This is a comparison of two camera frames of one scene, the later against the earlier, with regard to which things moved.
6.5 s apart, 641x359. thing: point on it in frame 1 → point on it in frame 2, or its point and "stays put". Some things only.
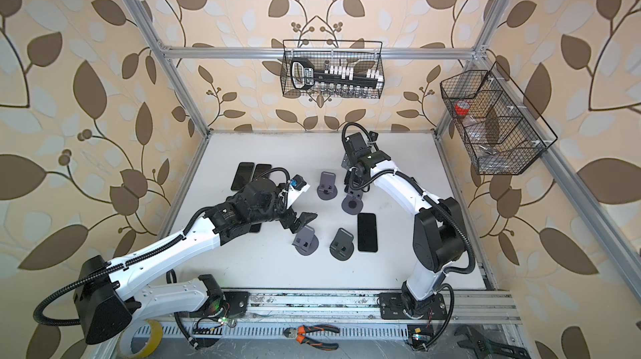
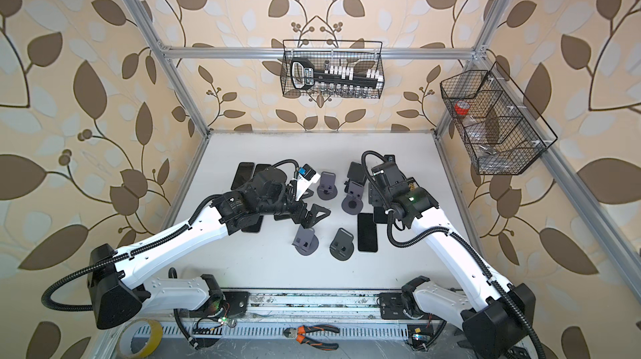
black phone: x=260 y=168 stays put
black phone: x=244 y=175 stays put
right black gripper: x=348 y=163 → x=374 y=194
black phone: x=367 y=238 stays put
